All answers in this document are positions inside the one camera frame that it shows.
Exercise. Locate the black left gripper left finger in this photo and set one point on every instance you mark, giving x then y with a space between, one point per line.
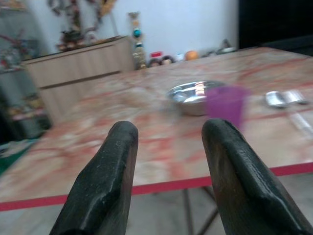
102 181

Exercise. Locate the black low console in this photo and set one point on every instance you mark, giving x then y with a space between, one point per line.
293 47

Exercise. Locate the dark round figurine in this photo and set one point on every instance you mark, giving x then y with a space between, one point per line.
167 60

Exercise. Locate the red lid jar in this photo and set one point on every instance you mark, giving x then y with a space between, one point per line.
156 55

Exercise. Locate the steel bowl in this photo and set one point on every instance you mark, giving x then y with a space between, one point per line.
188 98

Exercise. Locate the black metal table legs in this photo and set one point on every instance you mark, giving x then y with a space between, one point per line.
188 210

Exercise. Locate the glass display cabinet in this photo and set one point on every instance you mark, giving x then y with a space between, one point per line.
17 73

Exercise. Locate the light wooden cabinet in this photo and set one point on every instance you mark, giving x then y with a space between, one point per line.
80 66

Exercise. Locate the orange round figurine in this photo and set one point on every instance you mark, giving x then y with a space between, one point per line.
191 55

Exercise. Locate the black television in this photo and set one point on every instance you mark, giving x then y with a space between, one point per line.
274 19

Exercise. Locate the purple plastic cup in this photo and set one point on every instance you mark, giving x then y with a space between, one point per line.
226 105

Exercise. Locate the white round figurine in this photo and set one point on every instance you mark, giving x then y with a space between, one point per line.
180 56

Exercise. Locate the green basket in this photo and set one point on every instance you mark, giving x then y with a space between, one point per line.
9 156

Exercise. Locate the steel fork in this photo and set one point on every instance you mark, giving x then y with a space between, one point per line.
296 97

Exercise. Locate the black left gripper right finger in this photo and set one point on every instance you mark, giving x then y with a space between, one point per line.
242 186

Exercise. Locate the dark tree ornament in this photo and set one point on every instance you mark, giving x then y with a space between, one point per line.
71 36

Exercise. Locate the steel spoon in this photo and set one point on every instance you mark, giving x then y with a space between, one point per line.
275 99

